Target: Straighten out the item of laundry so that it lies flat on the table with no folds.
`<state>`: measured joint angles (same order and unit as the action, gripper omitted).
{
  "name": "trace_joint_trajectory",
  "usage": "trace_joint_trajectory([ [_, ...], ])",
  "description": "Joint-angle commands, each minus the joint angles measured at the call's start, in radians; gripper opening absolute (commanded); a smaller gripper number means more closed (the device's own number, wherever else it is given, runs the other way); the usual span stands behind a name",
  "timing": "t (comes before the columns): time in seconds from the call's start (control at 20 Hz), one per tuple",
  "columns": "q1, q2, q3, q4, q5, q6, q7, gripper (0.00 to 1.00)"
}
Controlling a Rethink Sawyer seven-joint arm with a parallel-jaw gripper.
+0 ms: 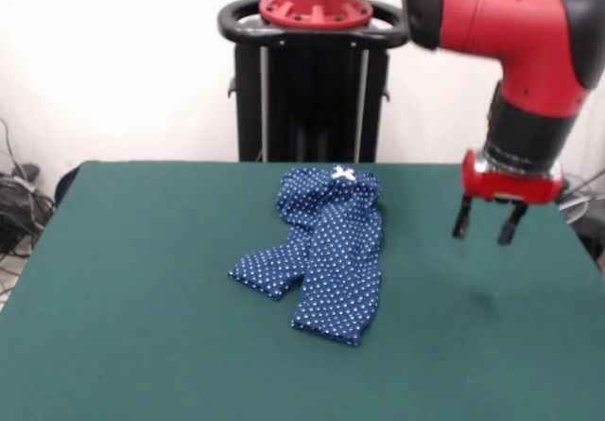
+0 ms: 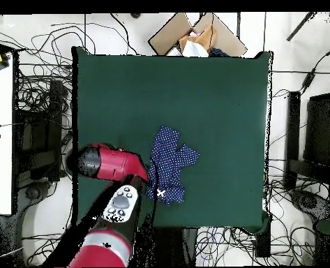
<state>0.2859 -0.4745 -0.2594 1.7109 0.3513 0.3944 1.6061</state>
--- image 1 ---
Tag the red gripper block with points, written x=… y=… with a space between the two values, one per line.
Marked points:
x=515 y=189

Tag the blue polka dot pants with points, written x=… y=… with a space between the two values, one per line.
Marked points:
x=340 y=274

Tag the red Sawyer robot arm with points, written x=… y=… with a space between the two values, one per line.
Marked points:
x=496 y=14

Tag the grey round plate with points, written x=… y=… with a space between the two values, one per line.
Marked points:
x=579 y=210

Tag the dark green table cloth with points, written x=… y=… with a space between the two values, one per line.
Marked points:
x=142 y=298

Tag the round stand foot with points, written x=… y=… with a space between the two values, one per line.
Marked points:
x=26 y=171

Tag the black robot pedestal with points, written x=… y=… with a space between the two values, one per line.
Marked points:
x=283 y=109

